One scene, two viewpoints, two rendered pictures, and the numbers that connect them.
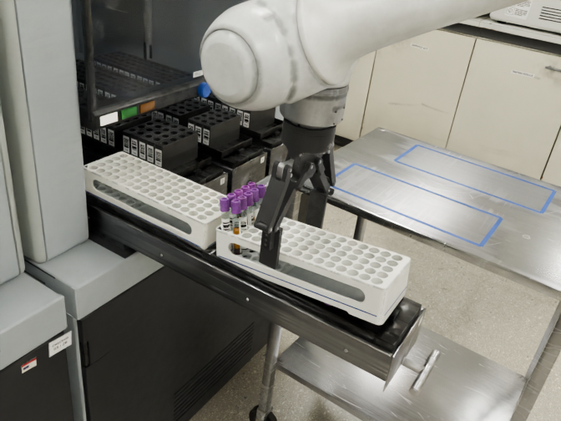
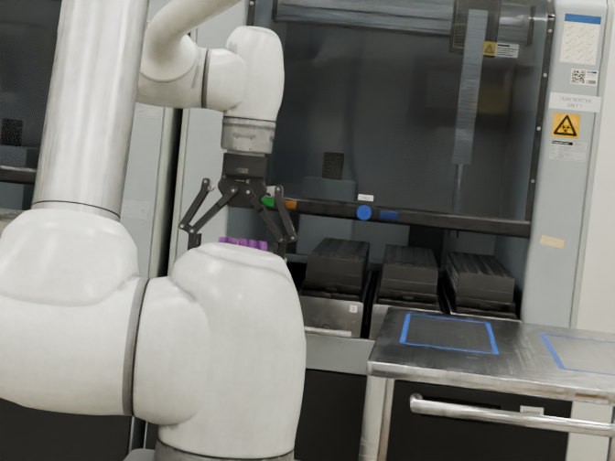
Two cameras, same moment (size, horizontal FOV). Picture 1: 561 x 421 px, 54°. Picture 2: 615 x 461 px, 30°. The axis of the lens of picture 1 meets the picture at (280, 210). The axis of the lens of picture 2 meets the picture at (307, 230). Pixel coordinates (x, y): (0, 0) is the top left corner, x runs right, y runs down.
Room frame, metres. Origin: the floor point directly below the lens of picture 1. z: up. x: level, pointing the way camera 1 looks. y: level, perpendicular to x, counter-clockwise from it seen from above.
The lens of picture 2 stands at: (0.02, -1.84, 1.09)
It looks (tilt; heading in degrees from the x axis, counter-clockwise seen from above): 4 degrees down; 65
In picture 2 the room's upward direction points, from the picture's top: 6 degrees clockwise
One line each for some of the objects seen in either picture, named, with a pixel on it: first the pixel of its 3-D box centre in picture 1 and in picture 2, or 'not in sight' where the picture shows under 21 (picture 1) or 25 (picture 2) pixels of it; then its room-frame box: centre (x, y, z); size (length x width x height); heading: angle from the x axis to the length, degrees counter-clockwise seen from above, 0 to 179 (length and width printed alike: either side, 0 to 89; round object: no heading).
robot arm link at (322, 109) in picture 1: (313, 99); (247, 137); (0.73, -0.03, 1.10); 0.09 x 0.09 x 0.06
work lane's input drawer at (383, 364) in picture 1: (235, 261); not in sight; (0.79, 0.07, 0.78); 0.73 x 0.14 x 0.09; 61
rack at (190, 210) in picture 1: (159, 199); not in sight; (0.87, 0.22, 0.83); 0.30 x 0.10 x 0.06; 61
